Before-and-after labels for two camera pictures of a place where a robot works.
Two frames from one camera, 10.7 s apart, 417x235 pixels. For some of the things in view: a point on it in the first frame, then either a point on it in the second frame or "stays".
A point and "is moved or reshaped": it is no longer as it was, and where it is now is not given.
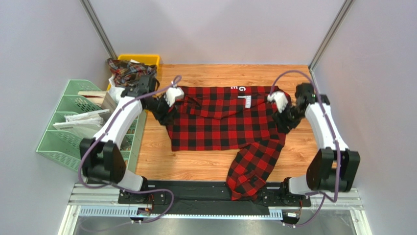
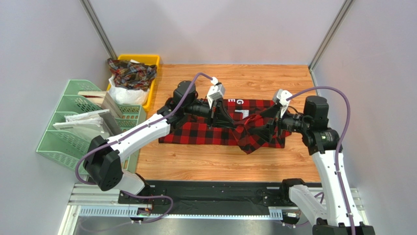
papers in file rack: (84, 125) stays
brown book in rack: (97, 97) stays
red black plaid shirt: (243, 117) is moved or reshaped
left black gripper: (165, 118) → (219, 115)
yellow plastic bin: (150, 59) stays
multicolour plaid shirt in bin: (127, 73) stays
